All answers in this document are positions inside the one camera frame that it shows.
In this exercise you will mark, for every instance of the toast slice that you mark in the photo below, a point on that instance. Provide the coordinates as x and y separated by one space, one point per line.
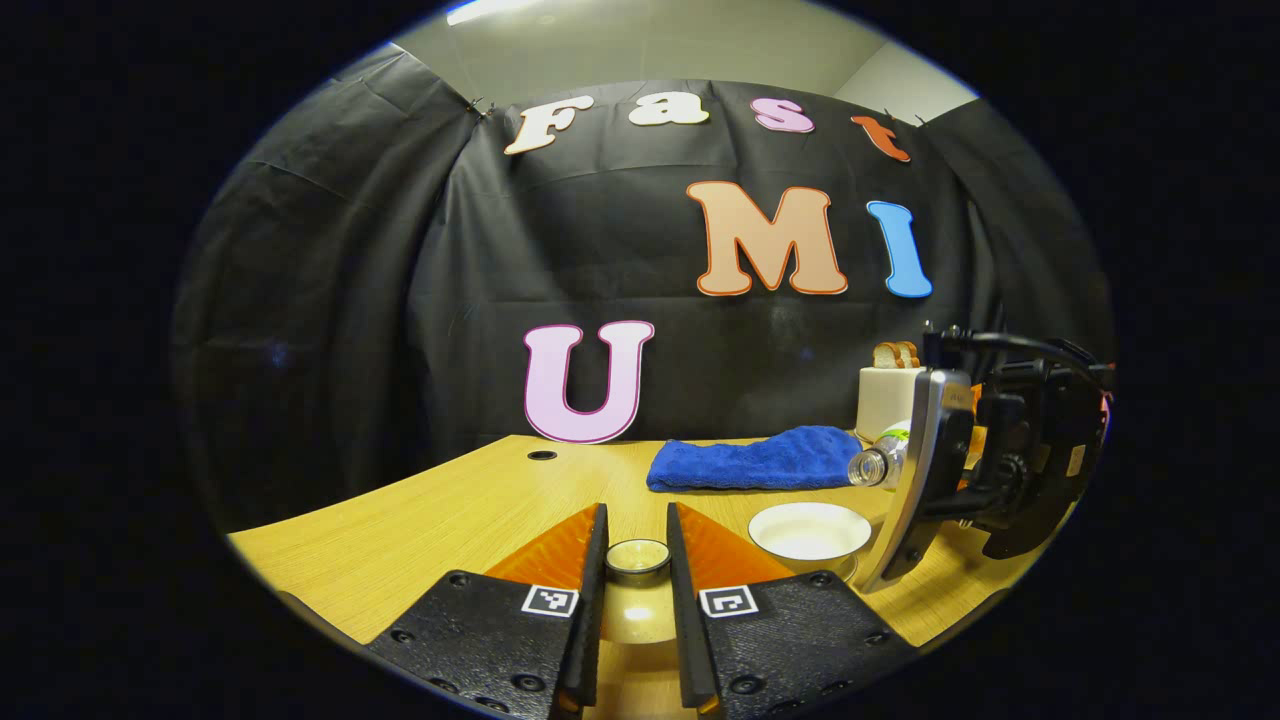
886 355
911 354

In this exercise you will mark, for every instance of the white toaster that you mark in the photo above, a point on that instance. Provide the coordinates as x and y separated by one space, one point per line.
885 400

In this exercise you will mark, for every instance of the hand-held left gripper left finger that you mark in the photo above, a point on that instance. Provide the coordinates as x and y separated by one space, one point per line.
592 600

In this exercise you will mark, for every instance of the blue towel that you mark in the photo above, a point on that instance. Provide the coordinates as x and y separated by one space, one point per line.
760 460

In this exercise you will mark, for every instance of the black backdrop cloth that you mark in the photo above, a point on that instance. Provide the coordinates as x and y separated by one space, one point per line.
400 300

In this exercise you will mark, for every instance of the clear plastic water bottle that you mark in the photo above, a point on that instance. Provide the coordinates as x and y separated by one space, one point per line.
885 462

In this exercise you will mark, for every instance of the yellow ceramic teacup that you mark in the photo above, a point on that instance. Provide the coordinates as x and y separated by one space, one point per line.
810 530

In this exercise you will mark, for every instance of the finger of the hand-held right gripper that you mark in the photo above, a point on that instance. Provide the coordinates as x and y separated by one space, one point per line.
915 520
945 420

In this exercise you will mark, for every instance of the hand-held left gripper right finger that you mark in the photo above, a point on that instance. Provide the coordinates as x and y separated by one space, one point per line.
685 620

